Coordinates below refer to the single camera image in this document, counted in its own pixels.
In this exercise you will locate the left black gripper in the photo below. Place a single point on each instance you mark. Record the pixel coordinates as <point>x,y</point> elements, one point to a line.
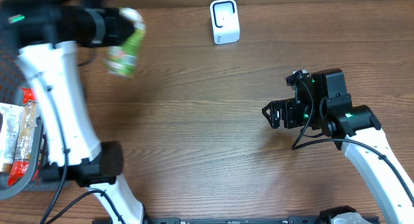
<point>118,22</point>

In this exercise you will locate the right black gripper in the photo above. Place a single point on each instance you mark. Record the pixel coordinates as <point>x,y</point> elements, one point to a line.
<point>288,106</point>

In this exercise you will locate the green drink carton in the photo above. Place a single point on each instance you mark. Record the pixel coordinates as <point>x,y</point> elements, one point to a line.
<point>122,60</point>

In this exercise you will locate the white cream tube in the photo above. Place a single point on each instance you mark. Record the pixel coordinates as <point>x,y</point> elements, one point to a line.
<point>10,125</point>

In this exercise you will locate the orange cracker packet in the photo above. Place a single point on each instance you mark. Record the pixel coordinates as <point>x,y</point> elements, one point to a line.
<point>25,140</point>

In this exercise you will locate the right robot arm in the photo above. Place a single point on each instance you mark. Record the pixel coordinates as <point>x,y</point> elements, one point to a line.
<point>323,111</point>

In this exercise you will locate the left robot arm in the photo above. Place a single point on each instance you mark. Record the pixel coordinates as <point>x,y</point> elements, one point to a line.
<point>45,35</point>

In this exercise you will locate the white barcode scanner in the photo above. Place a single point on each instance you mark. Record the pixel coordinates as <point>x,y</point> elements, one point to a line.
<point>225,21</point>

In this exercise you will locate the grey plastic basket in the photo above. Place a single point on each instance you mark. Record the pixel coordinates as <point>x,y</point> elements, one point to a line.
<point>12,84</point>

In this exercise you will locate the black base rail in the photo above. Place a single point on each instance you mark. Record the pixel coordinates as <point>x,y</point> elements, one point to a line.
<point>289,220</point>

